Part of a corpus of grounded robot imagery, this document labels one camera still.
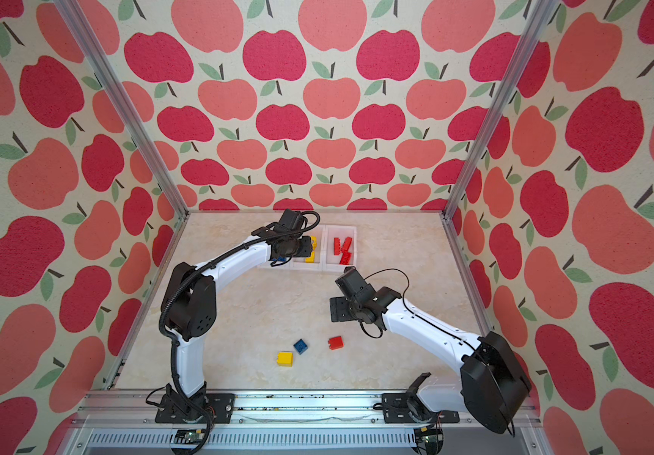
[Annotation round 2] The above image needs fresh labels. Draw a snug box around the aluminium corner post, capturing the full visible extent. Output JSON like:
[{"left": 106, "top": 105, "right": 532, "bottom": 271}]
[
  {"left": 441, "top": 0, "right": 560, "bottom": 226},
  {"left": 54, "top": 0, "right": 190, "bottom": 220}
]

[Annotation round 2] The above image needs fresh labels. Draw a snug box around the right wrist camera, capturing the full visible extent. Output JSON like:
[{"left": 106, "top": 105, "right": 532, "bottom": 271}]
[{"left": 336, "top": 267, "right": 376, "bottom": 305}]

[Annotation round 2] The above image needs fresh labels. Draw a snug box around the yellow lego brick front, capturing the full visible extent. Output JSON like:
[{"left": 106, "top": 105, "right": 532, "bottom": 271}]
[{"left": 277, "top": 352, "right": 294, "bottom": 367}]

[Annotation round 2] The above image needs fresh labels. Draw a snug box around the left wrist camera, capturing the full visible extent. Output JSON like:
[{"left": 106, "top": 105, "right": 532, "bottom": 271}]
[{"left": 274, "top": 209, "right": 306, "bottom": 234}]

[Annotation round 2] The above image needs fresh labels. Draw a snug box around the right aluminium corner post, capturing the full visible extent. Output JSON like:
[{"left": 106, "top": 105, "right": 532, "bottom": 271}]
[{"left": 441, "top": 0, "right": 560, "bottom": 226}]

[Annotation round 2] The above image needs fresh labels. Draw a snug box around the dark blue lego brick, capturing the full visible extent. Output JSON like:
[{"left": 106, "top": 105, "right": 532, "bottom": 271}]
[{"left": 294, "top": 339, "right": 308, "bottom": 355}]

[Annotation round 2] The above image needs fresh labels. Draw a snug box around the red small lego brick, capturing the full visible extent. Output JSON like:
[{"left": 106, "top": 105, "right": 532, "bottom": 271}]
[{"left": 328, "top": 336, "right": 344, "bottom": 351}]

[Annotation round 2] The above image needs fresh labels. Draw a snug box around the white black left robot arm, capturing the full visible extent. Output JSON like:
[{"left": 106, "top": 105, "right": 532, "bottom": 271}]
[{"left": 152, "top": 210, "right": 318, "bottom": 425}]

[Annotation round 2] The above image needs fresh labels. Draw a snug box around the left aluminium corner post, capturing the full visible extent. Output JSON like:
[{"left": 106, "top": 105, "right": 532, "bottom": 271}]
[{"left": 54, "top": 0, "right": 190, "bottom": 220}]

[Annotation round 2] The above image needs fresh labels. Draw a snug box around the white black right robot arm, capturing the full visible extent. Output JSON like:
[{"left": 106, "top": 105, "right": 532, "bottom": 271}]
[{"left": 330, "top": 291, "right": 532, "bottom": 434}]

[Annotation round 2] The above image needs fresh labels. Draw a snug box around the white middle plastic bin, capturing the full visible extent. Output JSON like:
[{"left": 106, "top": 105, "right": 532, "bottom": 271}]
[{"left": 291, "top": 227, "right": 324, "bottom": 272}]

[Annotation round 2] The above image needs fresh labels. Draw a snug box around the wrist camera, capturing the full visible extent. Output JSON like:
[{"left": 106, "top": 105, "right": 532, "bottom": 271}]
[
  {"left": 336, "top": 267, "right": 376, "bottom": 305},
  {"left": 274, "top": 209, "right": 306, "bottom": 234}
]

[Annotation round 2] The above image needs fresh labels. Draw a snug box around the red long lego brick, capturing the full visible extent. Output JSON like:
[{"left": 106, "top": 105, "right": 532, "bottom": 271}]
[{"left": 340, "top": 237, "right": 353, "bottom": 265}]

